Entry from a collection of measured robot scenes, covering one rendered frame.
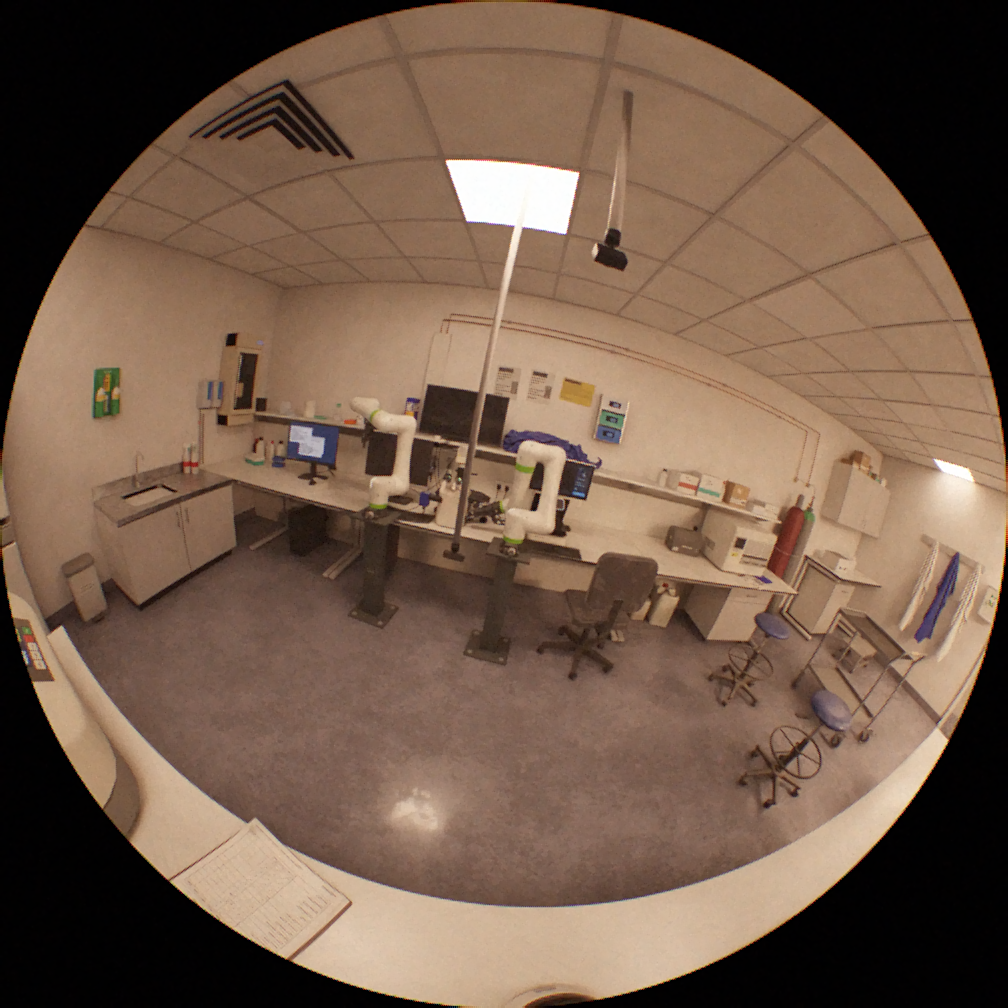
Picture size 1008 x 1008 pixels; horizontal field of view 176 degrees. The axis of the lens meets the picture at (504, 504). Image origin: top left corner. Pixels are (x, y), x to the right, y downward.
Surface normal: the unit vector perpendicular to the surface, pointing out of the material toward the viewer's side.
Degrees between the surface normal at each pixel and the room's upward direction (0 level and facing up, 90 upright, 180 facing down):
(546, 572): 90
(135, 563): 90
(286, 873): 0
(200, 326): 90
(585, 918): 0
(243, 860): 1
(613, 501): 90
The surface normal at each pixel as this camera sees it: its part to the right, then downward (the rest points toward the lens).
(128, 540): 0.98, 0.20
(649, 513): -0.07, 0.27
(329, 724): 0.19, -0.94
